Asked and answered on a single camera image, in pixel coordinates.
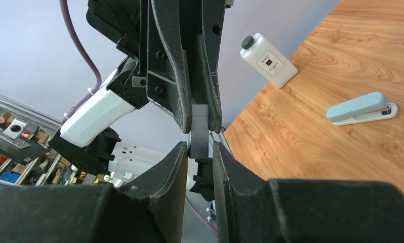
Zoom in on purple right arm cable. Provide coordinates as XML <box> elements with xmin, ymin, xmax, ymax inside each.
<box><xmin>185</xmin><ymin>196</ymin><xmax>219</xmax><ymax>239</ymax></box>

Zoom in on light blue stapler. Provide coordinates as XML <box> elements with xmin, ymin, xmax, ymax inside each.
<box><xmin>326</xmin><ymin>91</ymin><xmax>398</xmax><ymax>126</ymax></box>

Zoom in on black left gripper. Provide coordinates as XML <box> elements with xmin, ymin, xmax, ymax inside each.
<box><xmin>86</xmin><ymin>1</ymin><xmax>226</xmax><ymax>134</ymax></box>

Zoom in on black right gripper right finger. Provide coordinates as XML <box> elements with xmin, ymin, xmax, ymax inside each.
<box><xmin>213</xmin><ymin>142</ymin><xmax>404</xmax><ymax>242</ymax></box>

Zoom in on staple block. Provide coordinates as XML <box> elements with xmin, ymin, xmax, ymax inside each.
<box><xmin>190</xmin><ymin>104</ymin><xmax>209</xmax><ymax>159</ymax></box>

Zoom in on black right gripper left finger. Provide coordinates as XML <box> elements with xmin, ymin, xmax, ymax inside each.
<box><xmin>0</xmin><ymin>142</ymin><xmax>188</xmax><ymax>242</ymax></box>

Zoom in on white bottle black cap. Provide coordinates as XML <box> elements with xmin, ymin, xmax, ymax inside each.
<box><xmin>240</xmin><ymin>33</ymin><xmax>298</xmax><ymax>89</ymax></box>

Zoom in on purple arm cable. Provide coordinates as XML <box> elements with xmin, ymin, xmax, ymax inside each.
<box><xmin>59</xmin><ymin>0</ymin><xmax>103</xmax><ymax>123</ymax></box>
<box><xmin>185</xmin><ymin>196</ymin><xmax>219</xmax><ymax>239</ymax></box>

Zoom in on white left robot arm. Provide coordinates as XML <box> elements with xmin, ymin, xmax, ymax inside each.
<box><xmin>50</xmin><ymin>1</ymin><xmax>233</xmax><ymax>175</ymax></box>

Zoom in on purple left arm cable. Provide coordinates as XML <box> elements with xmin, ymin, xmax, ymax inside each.
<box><xmin>59</xmin><ymin>0</ymin><xmax>103</xmax><ymax>123</ymax></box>

